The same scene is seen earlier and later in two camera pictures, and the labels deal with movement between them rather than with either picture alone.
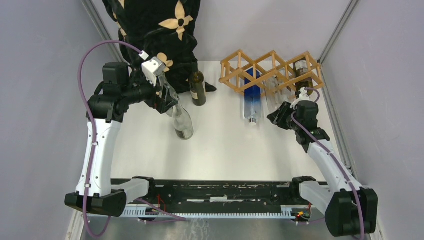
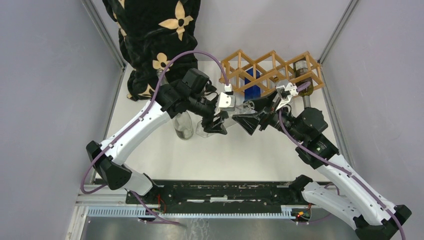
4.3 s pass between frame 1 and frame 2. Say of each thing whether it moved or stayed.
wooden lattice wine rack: stayed
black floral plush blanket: stayed
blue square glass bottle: stayed
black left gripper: moved
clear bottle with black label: stayed
